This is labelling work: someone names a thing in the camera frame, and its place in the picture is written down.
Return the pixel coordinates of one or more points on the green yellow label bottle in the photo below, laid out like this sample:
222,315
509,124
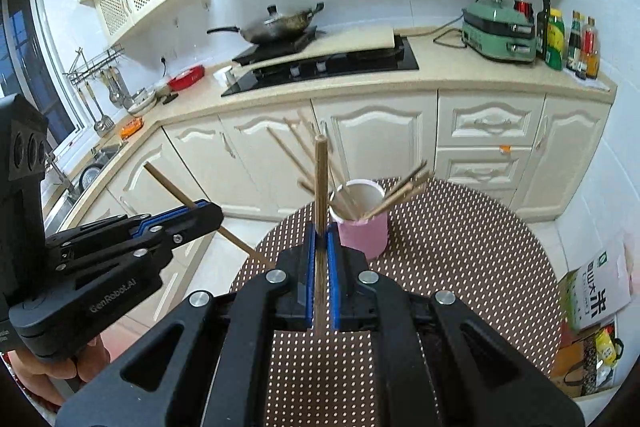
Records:
555,42

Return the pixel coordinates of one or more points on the metal wall utensil rack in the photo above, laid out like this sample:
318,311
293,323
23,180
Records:
95,62

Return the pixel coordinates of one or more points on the green electric grill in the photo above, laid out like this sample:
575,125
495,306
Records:
495,32

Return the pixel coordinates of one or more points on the yellow snack packet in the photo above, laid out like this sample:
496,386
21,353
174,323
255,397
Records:
605,347

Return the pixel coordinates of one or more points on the bunch of wooden chopsticks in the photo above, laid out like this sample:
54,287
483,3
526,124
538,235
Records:
400,193

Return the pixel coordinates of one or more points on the dark round wooden chopstick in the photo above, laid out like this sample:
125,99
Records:
321,167

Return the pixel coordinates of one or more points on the person's left hand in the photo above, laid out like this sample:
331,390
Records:
96,357

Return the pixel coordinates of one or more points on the dark window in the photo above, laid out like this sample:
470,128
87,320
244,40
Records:
30,57

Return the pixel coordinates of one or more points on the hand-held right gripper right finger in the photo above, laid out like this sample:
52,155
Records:
333,267

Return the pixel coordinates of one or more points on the metal bowl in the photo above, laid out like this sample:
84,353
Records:
142,104

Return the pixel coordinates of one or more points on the dark soy sauce bottle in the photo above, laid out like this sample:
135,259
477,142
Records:
575,44

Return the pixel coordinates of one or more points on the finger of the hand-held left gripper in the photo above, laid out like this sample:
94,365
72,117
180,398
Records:
190,229
130,223

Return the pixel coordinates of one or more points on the small white cup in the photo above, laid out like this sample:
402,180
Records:
225,77

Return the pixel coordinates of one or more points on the orange dish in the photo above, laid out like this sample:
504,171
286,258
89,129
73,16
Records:
131,128

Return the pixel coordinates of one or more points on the orange tag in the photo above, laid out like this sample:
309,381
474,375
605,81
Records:
506,150

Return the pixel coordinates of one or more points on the red bowl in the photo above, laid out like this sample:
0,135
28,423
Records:
186,78

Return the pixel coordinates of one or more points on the pink cup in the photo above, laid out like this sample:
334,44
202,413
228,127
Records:
365,232

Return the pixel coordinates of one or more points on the black induction cooker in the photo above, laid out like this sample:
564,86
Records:
260,53

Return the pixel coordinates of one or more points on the beige cutting board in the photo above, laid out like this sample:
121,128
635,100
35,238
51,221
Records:
340,44

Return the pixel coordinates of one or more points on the beige kitchen countertop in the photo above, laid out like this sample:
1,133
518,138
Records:
500,74

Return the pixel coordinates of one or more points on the white green rice bag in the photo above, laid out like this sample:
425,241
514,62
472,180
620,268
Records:
595,287

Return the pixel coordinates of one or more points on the brown polka dot tablecloth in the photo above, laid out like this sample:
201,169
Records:
450,257

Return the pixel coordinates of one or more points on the black glass gas stove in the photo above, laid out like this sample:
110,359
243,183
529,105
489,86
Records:
350,66

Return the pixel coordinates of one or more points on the steel kitchen sink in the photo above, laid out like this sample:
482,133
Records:
95,167

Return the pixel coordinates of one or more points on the metal slotted spatula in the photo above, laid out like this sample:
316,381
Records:
102,123

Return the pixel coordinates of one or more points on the brown wooden chopstick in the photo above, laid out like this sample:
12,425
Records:
170,186

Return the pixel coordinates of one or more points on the red label sauce bottle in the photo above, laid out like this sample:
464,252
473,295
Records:
591,52

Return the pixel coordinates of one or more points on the dark oil bottle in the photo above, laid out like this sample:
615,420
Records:
543,32

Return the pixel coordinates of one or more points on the steel wok with lid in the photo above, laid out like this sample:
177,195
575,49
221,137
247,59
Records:
280,27

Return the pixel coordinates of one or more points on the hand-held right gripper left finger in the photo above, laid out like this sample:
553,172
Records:
311,267

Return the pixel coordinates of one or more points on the cream corner base cabinets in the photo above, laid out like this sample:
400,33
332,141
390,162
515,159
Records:
150,167

